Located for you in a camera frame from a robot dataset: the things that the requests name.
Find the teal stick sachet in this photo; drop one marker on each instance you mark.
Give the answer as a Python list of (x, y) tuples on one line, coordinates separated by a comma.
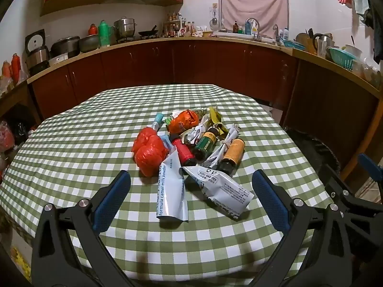
[(157, 119)]

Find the red-brown base cabinets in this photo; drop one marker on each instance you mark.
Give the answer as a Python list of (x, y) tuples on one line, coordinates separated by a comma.
[(149, 59)]

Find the blue detergent bottle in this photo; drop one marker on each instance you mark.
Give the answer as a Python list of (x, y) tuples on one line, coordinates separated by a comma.
[(248, 27)]

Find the orange snack packet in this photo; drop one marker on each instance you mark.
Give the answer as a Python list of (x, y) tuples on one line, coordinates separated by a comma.
[(184, 121)]

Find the steel rice cooker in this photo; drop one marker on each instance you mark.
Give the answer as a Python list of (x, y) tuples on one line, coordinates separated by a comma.
[(37, 58)]

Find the black wok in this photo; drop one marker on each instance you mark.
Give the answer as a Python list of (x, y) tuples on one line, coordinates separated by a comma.
[(148, 32)]

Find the green thermos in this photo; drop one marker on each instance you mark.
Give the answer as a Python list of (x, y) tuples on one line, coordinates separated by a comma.
[(104, 34)]

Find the steel kettle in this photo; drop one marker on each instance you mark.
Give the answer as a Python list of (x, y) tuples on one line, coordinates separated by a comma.
[(323, 43)]

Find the white and blue sachet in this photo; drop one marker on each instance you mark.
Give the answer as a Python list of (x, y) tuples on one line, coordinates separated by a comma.
[(170, 191)]

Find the red labelled small bottle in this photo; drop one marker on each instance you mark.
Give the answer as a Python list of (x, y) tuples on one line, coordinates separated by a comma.
[(185, 154)]

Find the green labelled small bottle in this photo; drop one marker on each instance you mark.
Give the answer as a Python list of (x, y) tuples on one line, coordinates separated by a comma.
[(205, 145)]

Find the white printed sachet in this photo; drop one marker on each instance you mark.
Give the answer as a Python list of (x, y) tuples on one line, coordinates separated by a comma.
[(227, 191)]

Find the white and yellow bottle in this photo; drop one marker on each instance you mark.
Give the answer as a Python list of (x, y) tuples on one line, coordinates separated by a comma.
[(254, 29)]

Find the teal plastic basket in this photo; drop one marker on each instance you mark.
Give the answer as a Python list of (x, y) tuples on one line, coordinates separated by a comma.
[(341, 58)]

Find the dark hanging cloth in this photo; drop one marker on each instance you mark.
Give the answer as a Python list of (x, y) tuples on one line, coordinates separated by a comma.
[(377, 36)]

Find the black trash bin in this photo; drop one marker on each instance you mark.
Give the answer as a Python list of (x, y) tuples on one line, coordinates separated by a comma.
[(311, 152)]

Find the steel bowl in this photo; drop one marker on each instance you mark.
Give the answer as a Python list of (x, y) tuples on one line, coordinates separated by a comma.
[(89, 43)]

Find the yellow wrapper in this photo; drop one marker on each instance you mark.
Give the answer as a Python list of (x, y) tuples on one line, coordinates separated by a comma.
[(214, 115)]

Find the white paper wrapper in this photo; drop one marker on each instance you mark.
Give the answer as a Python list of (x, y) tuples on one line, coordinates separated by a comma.
[(224, 143)]

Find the steel sink faucet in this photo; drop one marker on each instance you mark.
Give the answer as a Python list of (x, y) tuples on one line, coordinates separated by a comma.
[(259, 31)]

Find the orange plastic bottle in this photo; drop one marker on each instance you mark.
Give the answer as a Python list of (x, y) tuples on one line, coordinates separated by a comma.
[(16, 67)]

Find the yellow labelled small bottle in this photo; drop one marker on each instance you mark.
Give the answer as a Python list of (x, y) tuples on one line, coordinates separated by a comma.
[(233, 154)]

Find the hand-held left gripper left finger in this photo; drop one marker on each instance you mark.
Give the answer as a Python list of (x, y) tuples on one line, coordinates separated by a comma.
[(112, 197)]

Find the wooden counter unit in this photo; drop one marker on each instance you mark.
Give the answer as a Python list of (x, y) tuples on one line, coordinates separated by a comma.
[(329, 101)]

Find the steel stockpot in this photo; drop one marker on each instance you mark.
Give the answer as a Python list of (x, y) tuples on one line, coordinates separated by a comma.
[(125, 28)]

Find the red thermos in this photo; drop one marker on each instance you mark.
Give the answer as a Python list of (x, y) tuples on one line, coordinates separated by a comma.
[(92, 30)]

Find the black lidded pot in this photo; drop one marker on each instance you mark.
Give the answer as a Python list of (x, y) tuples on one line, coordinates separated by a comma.
[(64, 46)]

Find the pink window curtain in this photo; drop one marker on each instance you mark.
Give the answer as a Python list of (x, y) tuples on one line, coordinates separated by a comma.
[(254, 6)]

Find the red plastic bag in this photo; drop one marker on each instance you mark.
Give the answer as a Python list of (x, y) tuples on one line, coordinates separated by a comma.
[(149, 152)]

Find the group of seasoning bottles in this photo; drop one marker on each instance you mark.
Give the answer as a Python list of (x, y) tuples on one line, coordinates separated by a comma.
[(173, 27)]

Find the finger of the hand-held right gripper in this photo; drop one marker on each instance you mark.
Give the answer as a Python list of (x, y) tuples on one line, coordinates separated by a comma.
[(341, 189), (369, 164)]

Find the green checked tablecloth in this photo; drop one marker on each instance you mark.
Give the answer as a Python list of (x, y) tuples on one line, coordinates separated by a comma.
[(89, 125)]

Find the brown glass bottle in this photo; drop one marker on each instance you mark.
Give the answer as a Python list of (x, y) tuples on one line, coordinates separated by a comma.
[(235, 27)]

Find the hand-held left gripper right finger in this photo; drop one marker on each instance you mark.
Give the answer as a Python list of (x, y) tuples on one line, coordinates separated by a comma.
[(269, 197)]

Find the hanging metal strainer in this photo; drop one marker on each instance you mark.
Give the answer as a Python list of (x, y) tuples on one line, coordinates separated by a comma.
[(213, 22)]

